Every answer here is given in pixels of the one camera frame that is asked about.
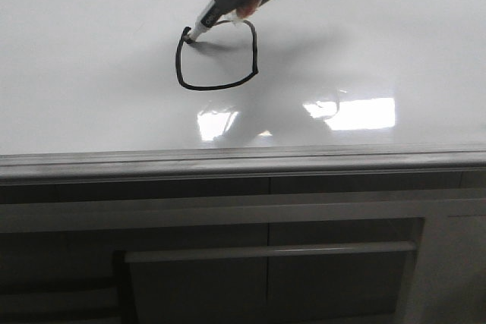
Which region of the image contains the white black whiteboard marker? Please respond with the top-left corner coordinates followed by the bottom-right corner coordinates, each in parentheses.
top-left (185, 0), bottom-right (265, 44)

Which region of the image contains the white whiteboard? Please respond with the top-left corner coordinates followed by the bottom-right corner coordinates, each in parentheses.
top-left (1, 0), bottom-right (485, 185)

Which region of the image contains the grey metal table frame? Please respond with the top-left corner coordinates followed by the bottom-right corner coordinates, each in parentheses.
top-left (1, 170), bottom-right (485, 323)

